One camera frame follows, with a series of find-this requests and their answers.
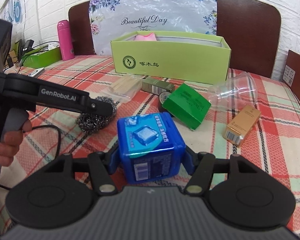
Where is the bright green box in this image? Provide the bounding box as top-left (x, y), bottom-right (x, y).
top-left (162, 83), bottom-right (212, 131)

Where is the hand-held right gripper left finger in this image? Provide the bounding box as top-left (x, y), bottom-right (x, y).
top-left (49, 147), bottom-right (121, 196)

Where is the blue gum container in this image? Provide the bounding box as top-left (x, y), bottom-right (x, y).
top-left (117, 112), bottom-right (186, 184)

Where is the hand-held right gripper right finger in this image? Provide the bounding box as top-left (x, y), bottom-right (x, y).
top-left (181, 149), bottom-right (253, 196)

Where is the round green tin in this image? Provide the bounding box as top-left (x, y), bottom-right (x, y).
top-left (159, 91), bottom-right (173, 112)

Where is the pink thermos bottle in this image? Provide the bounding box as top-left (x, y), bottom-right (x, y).
top-left (57, 19), bottom-right (75, 61)

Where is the pink cloth item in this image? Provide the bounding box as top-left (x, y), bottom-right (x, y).
top-left (135, 32), bottom-right (157, 42)

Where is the person's left hand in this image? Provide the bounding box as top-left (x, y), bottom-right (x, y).
top-left (0, 117), bottom-right (33, 173)

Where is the gold cardboard box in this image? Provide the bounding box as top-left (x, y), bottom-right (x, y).
top-left (222, 104), bottom-right (262, 147)

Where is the plaid bedsheet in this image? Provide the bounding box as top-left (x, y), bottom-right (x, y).
top-left (0, 54), bottom-right (300, 240)

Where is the small green open box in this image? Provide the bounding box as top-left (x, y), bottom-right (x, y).
top-left (21, 45), bottom-right (63, 68)

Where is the olive green small box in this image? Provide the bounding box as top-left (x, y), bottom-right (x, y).
top-left (142, 76), bottom-right (175, 95)

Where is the white device with ring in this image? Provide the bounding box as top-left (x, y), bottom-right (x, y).
top-left (29, 68), bottom-right (45, 77)

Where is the floral plastic-wrapped bedding package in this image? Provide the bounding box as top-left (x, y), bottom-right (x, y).
top-left (89, 0), bottom-right (218, 55)

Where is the brown cardboard box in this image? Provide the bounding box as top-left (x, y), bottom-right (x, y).
top-left (281, 49), bottom-right (300, 109)

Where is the bag of toothpicks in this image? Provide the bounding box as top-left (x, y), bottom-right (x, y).
top-left (101, 74), bottom-right (145, 103)

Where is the brown wooden headboard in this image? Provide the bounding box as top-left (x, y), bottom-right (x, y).
top-left (68, 0), bottom-right (282, 79)

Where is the clear plastic cup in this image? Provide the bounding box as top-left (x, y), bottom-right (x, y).
top-left (207, 71), bottom-right (258, 110)

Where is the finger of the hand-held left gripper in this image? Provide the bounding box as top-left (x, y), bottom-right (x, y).
top-left (83, 96), bottom-right (115, 117)

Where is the large light green box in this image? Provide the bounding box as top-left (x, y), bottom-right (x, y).
top-left (110, 31), bottom-right (232, 85)

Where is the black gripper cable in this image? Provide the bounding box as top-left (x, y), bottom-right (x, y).
top-left (0, 125), bottom-right (63, 188)

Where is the steel wool scrubber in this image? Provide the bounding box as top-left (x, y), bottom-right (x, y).
top-left (75, 95), bottom-right (117, 132)

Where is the blue wall sticker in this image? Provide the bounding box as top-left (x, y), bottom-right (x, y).
top-left (2, 0), bottom-right (24, 24)

